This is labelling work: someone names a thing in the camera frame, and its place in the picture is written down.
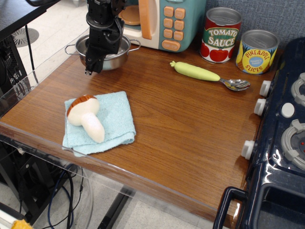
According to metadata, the light blue folded cloth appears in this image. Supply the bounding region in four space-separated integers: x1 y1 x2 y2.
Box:
62 91 136 157

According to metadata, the plush toy mushroom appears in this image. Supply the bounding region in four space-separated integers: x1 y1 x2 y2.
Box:
66 95 105 143

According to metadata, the pineapple slices can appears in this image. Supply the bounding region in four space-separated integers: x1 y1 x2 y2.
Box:
235 30 280 75

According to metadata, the blue cable under table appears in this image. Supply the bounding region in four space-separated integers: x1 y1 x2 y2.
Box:
47 164 84 229

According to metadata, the black desk at left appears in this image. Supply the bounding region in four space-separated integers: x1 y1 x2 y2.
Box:
0 0 59 41

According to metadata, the toy microwave oven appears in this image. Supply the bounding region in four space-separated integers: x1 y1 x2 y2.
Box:
118 0 206 52

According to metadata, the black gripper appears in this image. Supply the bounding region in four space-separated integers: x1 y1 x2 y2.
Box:
85 25 123 75

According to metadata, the spoon with green handle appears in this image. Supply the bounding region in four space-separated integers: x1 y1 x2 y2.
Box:
170 61 251 91

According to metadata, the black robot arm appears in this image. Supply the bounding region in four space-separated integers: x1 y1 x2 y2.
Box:
85 0 126 75

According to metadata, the dark blue toy stove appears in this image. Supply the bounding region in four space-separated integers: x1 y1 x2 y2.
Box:
213 38 305 229

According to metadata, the tomato sauce can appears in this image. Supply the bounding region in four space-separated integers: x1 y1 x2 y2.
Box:
200 7 243 63

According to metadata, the metal pot with handles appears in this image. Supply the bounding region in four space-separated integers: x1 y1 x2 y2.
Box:
64 34 141 71

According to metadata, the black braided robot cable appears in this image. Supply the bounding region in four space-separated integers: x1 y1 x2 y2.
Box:
25 0 60 7

